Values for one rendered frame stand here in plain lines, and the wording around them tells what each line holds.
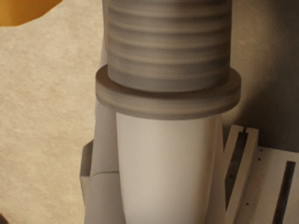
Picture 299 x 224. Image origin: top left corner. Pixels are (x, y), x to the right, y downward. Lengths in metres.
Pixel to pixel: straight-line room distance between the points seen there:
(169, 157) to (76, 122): 2.46
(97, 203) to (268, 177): 1.57
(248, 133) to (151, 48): 1.60
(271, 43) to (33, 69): 1.21
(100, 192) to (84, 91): 2.25
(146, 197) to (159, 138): 0.02
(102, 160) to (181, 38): 0.07
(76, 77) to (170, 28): 2.25
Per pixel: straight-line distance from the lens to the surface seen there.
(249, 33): 1.51
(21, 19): 0.93
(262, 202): 1.71
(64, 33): 2.26
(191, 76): 0.16
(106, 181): 0.20
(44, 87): 2.53
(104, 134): 0.21
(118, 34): 0.16
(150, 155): 0.17
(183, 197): 0.18
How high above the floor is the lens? 1.47
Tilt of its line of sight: 38 degrees down
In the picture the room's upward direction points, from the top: 158 degrees counter-clockwise
